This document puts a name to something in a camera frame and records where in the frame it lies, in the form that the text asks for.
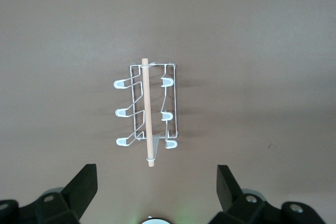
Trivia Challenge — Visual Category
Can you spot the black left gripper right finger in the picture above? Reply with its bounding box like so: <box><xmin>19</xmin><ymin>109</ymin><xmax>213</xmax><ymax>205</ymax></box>
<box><xmin>209</xmin><ymin>165</ymin><xmax>284</xmax><ymax>224</ymax></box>

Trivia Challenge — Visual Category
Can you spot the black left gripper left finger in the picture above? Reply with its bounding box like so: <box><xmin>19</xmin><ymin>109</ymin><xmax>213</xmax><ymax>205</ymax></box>
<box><xmin>18</xmin><ymin>164</ymin><xmax>98</xmax><ymax>224</ymax></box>

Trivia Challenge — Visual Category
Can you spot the white wire cup holder rack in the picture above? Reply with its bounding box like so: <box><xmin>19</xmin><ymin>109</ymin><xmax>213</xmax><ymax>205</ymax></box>
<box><xmin>113</xmin><ymin>58</ymin><xmax>180</xmax><ymax>167</ymax></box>

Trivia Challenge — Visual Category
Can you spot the brown table cover sheet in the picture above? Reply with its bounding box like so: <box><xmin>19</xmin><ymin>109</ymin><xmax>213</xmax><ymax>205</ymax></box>
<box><xmin>0</xmin><ymin>0</ymin><xmax>336</xmax><ymax>224</ymax></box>

